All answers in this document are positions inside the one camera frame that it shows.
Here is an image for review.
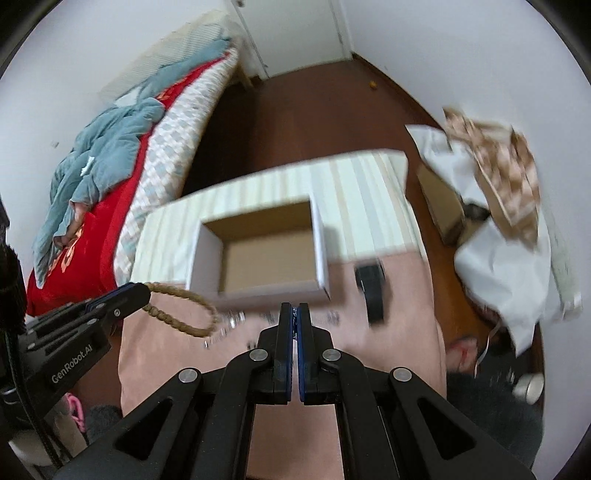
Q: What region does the wooden bead bracelet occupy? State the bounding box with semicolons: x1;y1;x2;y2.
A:
141;281;221;339

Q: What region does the silver chain bracelet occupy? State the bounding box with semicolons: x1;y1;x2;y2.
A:
202;310;279;350

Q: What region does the black smart watch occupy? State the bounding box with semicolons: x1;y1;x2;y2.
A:
355;260;386;325

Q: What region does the red bed sheet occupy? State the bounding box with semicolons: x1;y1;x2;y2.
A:
25;58;228;317

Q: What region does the pink slipper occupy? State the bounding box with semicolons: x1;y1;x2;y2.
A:
64;393;86;434

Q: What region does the black fuzzy cushion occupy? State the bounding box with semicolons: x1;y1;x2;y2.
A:
447;373;543;467

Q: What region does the red flip-flop foot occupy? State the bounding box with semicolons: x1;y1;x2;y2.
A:
446;336;479;375

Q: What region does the pink striped table cloth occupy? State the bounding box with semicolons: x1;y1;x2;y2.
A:
118;149;447;412

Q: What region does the white cup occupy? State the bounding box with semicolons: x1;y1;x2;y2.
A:
512;373;545;405

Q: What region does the white cardboard box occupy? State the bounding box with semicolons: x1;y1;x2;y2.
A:
185;197;331;310

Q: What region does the blue-grey blanket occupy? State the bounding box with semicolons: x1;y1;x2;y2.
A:
33;37;230;288

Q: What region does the checkered mattress cover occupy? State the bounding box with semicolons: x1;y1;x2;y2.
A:
112;46;239;286

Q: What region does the white paper sheet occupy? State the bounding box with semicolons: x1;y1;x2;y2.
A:
404;124;583;356

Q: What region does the brown cardboard box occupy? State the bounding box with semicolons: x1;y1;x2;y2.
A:
417;165;465;245

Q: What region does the white pillow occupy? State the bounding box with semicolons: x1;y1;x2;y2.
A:
98;10;229;103

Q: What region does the white door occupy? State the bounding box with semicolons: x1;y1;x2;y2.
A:
224;0;352;79

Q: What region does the white cable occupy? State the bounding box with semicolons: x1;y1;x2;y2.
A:
473;320;505;379

